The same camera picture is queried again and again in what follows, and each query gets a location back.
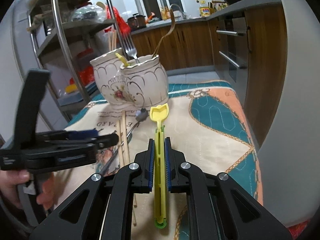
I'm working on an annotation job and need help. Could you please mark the blue grey tray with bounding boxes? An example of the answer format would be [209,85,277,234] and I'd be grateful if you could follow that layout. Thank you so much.
[57,82,98,106]

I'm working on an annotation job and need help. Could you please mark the large red plastic bag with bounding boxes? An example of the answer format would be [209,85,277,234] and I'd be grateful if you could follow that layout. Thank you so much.
[69,66,97,86]

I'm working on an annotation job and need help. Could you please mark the steel spoon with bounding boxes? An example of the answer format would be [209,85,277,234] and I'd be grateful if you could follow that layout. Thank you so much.
[124,107,148,140]

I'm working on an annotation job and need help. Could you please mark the wooden lower cabinets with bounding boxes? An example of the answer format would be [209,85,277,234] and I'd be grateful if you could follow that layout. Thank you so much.
[130,4,287,131]

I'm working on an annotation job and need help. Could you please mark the steel faucet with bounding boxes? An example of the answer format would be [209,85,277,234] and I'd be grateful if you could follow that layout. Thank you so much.
[169,4,187,20]

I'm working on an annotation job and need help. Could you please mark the golden spoon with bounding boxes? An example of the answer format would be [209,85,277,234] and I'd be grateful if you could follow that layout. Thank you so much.
[151,4,177,57]

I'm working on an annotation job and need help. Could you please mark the rice cooker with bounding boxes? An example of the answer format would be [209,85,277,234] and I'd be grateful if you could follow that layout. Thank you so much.
[127,13,147,31]

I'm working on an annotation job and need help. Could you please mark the metal shelf rack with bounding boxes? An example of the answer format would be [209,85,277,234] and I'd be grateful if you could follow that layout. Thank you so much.
[25,0,131,123]

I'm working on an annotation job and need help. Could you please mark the built-in oven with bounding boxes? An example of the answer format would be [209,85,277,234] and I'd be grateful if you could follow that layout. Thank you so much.
[216,14,248,83]

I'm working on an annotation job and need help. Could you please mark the grey kitchen countertop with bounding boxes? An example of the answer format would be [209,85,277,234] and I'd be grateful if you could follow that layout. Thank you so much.
[130,0,283,36]

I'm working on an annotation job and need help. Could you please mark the oil bottles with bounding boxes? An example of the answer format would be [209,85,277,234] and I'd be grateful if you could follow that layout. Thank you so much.
[160,6,171,20]

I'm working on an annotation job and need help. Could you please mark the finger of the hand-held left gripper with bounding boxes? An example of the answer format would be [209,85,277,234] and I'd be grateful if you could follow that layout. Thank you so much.
[66,129,99,140]
[87,133,120,149]

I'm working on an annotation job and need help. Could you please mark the small red plastic bag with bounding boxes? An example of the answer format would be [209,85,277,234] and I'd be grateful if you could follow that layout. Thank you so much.
[105,4,132,37]

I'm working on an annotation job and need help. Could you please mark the floral ceramic utensil holder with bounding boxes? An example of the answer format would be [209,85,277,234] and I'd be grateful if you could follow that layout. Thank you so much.
[89,47,169,111]

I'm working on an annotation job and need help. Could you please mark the person's left hand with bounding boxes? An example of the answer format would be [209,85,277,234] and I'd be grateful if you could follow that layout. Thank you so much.
[0,169,54,212]

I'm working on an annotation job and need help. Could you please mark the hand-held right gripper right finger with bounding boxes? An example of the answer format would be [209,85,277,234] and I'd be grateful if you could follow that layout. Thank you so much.
[164,136,293,240]

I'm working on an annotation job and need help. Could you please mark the steel fork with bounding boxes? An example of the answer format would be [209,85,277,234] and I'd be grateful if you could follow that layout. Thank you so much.
[122,29,140,64]

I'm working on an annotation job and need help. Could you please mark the clear plastic bag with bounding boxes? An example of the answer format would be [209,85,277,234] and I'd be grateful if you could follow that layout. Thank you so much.
[68,4,106,23]

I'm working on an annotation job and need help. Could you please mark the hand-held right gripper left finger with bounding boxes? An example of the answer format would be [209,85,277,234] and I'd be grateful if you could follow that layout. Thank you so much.
[29,138,155,240]

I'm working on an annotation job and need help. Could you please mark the yellow green plastic utensil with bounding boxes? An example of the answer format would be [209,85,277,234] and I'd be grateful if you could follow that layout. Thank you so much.
[149,104,170,229]

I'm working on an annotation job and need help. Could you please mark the printed tablecloth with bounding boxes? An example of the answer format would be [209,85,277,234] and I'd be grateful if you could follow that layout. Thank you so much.
[62,80,264,240]

